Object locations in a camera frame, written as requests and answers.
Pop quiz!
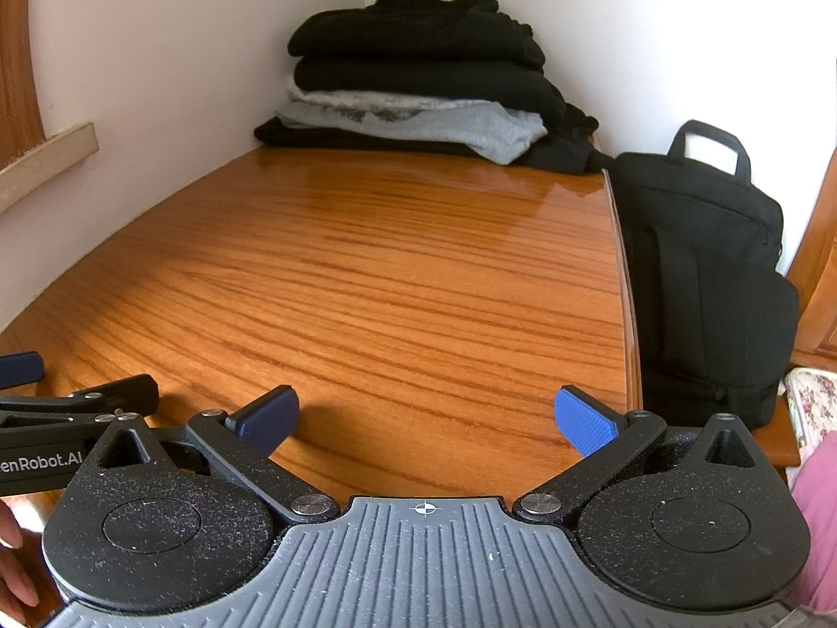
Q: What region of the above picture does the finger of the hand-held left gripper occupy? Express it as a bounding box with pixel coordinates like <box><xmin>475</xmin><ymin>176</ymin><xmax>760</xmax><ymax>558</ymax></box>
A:
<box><xmin>0</xmin><ymin>374</ymin><xmax>160</xmax><ymax>418</ymax></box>
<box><xmin>0</xmin><ymin>352</ymin><xmax>44</xmax><ymax>388</ymax></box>

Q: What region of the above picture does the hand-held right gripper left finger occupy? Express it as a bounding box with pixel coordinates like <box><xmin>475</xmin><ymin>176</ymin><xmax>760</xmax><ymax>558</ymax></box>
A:
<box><xmin>85</xmin><ymin>385</ymin><xmax>341</xmax><ymax>525</ymax></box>

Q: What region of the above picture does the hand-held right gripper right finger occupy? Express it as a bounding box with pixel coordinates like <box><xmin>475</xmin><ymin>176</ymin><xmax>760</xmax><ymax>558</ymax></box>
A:
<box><xmin>513</xmin><ymin>385</ymin><xmax>756</xmax><ymax>525</ymax></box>

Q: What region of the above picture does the person's left hand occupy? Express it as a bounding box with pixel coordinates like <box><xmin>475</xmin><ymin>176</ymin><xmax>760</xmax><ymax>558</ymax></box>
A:
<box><xmin>0</xmin><ymin>500</ymin><xmax>41</xmax><ymax>627</ymax></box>

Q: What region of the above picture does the black laptop bag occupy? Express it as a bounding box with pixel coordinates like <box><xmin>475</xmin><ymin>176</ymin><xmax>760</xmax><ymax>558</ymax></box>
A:
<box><xmin>605</xmin><ymin>119</ymin><xmax>802</xmax><ymax>434</ymax></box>

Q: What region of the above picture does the beige window sill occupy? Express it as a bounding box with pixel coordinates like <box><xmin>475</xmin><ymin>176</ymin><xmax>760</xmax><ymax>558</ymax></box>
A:
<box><xmin>0</xmin><ymin>121</ymin><xmax>99</xmax><ymax>214</ymax></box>

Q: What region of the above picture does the floral cloth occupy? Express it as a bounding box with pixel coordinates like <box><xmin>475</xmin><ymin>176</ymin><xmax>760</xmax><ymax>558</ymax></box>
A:
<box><xmin>781</xmin><ymin>366</ymin><xmax>837</xmax><ymax>468</ymax></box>

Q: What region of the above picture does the person's pink clothing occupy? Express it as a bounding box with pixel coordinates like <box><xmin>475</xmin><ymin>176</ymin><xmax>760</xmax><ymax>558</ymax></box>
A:
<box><xmin>783</xmin><ymin>432</ymin><xmax>837</xmax><ymax>616</ymax></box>

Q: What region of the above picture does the wooden furniture panel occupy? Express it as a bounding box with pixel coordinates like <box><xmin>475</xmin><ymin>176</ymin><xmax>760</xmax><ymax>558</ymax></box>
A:
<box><xmin>781</xmin><ymin>147</ymin><xmax>837</xmax><ymax>374</ymax></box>

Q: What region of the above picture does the light grey printed shirt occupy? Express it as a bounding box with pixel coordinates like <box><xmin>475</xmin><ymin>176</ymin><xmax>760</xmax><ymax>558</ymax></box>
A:
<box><xmin>285</xmin><ymin>74</ymin><xmax>459</xmax><ymax>120</ymax></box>

